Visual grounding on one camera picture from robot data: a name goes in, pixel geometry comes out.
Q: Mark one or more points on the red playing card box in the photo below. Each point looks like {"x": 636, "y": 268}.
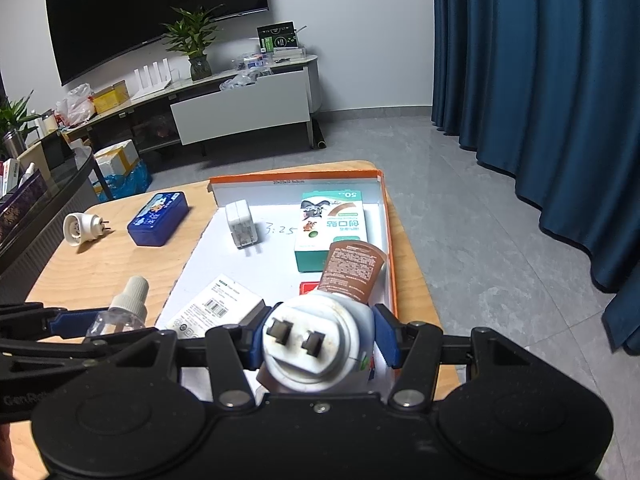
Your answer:
{"x": 307, "y": 288}

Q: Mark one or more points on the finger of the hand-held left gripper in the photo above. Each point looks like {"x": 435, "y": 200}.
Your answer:
{"x": 60, "y": 351}
{"x": 75, "y": 322}

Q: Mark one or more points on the white round plug adapter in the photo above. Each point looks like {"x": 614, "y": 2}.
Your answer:
{"x": 80, "y": 227}

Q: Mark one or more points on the white router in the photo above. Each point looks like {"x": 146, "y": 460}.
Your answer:
{"x": 152, "y": 85}

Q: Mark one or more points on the white plastic bag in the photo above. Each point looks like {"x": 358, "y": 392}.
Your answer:
{"x": 75, "y": 107}

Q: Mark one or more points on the dark round table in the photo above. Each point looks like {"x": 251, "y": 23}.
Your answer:
{"x": 45, "y": 220}

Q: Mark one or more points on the black television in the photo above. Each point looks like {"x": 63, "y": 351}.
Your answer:
{"x": 150, "y": 15}

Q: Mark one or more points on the yellow cardboard box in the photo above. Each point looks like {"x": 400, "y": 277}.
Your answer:
{"x": 110, "y": 99}

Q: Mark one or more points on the clear plastic bag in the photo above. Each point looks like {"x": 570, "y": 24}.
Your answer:
{"x": 245, "y": 82}

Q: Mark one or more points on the teal bandage box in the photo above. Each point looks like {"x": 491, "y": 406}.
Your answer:
{"x": 325, "y": 242}

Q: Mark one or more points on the orange cardboard box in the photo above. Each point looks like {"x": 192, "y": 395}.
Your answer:
{"x": 225, "y": 270}

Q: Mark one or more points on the black roll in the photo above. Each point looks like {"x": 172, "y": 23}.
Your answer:
{"x": 320, "y": 135}

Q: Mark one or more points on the small blue white box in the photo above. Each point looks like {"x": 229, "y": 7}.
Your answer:
{"x": 254, "y": 62}

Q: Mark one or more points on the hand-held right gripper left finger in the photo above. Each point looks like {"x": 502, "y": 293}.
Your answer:
{"x": 252, "y": 347}

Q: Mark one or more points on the clear liquid bottle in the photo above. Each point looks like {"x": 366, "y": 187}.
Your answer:
{"x": 130, "y": 300}

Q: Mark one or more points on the green leafy plant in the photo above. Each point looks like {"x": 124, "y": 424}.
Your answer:
{"x": 15, "y": 115}

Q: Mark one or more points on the blue plastic bag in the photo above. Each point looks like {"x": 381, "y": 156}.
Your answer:
{"x": 127, "y": 182}

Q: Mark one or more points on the steel tumbler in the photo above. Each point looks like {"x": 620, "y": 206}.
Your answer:
{"x": 13, "y": 144}

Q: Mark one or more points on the white plug-in heater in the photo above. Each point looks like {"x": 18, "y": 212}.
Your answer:
{"x": 310, "y": 347}

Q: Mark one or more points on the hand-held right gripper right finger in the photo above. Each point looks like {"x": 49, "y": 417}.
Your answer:
{"x": 386, "y": 334}

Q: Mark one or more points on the blue curtain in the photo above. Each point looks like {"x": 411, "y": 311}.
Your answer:
{"x": 540, "y": 110}

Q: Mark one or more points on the blue tin box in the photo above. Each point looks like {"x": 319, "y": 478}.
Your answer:
{"x": 157, "y": 217}

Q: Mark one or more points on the black green display box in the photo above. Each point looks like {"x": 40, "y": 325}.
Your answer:
{"x": 277, "y": 36}

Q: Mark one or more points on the purple decorated tin box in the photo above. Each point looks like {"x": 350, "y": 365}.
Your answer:
{"x": 22, "y": 207}

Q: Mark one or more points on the potted plant in glass vase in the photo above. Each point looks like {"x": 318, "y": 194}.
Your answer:
{"x": 192, "y": 35}

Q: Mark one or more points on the white charger plug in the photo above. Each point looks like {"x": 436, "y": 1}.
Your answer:
{"x": 240, "y": 222}

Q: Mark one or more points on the stack of medicine boxes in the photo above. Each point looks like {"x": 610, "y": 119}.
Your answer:
{"x": 10, "y": 177}

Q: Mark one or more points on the beige box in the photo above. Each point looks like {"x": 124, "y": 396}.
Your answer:
{"x": 35, "y": 162}

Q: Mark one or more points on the white television cabinet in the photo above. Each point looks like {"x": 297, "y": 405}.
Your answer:
{"x": 240, "y": 112}

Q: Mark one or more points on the brown tube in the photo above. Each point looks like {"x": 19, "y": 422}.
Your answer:
{"x": 350, "y": 270}

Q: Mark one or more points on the white labelled box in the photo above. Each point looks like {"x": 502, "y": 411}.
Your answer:
{"x": 210, "y": 305}

